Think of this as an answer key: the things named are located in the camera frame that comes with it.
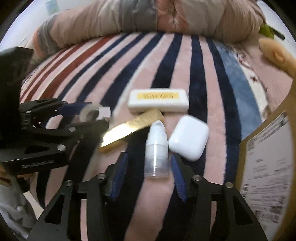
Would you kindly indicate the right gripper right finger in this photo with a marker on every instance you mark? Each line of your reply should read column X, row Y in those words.
column 212, row 211

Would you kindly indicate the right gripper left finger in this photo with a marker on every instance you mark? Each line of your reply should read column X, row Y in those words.
column 60, row 219

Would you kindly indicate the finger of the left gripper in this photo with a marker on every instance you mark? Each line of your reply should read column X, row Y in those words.
column 69, row 143
column 40, row 111

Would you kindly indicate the clear tape roll dispenser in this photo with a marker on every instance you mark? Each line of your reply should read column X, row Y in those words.
column 94, row 112

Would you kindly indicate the white Kato-Kato case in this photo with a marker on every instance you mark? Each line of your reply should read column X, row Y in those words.
column 163, row 99

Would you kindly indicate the gold bar box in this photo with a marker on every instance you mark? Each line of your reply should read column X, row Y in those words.
column 118, row 133

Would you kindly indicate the brown cardboard box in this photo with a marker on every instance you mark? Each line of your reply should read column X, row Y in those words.
column 266, row 171

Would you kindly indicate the white earbuds case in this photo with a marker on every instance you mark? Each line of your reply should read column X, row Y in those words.
column 189, row 138

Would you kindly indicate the rolled striped duvet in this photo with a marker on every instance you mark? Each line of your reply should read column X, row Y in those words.
column 226, row 21

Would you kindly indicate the striped fleece blanket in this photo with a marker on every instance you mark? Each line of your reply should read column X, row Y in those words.
column 142, row 77

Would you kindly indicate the pink ribbed pillow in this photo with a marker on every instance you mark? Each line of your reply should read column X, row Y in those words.
column 276, row 82

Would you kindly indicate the tan plush toy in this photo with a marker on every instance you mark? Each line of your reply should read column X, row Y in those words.
column 278, row 55

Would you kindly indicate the green plush toy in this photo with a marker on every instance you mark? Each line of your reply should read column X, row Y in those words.
column 267, row 31

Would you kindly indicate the white bed headboard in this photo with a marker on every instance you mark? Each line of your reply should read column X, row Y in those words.
column 274, row 20

